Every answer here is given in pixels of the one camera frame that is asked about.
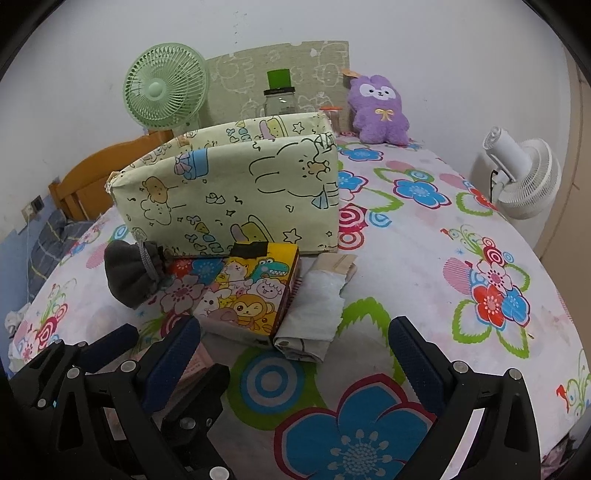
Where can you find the blue grid bedsheet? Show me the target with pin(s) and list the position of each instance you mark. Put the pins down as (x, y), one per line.
(16, 290)

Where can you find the cotton swab container orange lid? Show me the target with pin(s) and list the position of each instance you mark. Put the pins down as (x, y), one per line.
(334, 115)

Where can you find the glass mason jar mug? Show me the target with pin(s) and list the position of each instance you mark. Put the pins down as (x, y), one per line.
(280, 96)

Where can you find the crumpled white cloth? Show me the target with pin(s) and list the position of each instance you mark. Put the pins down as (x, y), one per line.
(13, 319)

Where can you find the yellow cartoon fabric storage box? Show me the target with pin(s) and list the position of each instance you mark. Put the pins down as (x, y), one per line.
(267, 179)

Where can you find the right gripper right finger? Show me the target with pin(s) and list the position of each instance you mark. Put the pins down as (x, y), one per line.
(506, 445)

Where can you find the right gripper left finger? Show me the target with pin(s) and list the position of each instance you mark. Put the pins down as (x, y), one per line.
(185, 426)

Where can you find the wall power outlet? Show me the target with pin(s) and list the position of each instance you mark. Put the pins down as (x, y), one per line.
(32, 209)

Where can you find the green cartoon cardboard panel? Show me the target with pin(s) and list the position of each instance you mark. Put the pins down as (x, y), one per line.
(239, 79)

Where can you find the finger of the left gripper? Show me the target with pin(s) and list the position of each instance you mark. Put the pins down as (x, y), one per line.
(37, 384)

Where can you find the grey plaid pillow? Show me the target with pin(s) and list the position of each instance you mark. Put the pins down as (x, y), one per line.
(57, 237)

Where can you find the white floor fan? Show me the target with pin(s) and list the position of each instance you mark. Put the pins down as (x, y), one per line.
(528, 175)

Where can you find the colourful cartoon tissue pack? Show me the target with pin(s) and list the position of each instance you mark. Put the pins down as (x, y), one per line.
(242, 297)

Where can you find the white cloth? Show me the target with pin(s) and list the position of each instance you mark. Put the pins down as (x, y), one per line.
(315, 312)
(13, 319)

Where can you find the pink paper envelope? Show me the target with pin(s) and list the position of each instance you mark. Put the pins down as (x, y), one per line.
(198, 364)

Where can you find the floral tablecloth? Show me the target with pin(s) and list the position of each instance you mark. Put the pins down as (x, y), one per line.
(428, 246)

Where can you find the wooden bed headboard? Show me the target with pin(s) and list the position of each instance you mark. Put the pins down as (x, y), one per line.
(81, 194)

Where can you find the grey drawstring pouch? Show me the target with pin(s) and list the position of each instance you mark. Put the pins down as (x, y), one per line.
(134, 272)

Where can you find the purple plush bunny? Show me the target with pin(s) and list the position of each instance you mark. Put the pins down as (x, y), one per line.
(377, 111)

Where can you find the green desk fan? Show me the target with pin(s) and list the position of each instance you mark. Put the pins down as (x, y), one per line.
(166, 86)

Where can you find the beige door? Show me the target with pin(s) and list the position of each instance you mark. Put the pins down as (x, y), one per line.
(564, 247)

